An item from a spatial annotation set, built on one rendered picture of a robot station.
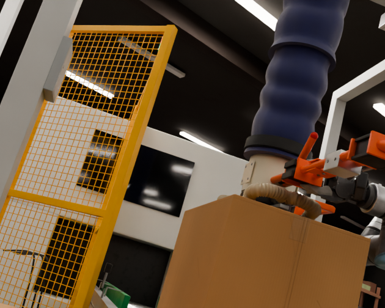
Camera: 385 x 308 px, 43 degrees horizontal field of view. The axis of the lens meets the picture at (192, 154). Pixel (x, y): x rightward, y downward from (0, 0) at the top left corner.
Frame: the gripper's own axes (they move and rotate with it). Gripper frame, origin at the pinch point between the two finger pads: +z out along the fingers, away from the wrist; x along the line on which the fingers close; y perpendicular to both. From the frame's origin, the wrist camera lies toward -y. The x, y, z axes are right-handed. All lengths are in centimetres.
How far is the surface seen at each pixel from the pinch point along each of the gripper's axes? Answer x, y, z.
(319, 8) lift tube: 61, 15, 3
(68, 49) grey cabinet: 56, 118, 89
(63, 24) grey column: 69, 119, 96
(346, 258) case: -19.8, -4.0, -14.0
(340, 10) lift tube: 66, 18, -6
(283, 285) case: -31.4, -3.7, 1.0
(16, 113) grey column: 17, 119, 101
